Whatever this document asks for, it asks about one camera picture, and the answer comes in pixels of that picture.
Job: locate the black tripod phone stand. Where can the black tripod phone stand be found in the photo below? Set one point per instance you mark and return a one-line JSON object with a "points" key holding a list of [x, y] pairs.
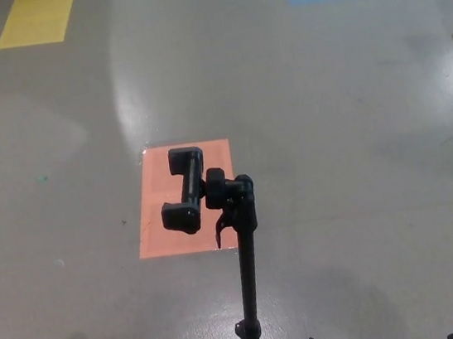
{"points": [[248, 258]]}

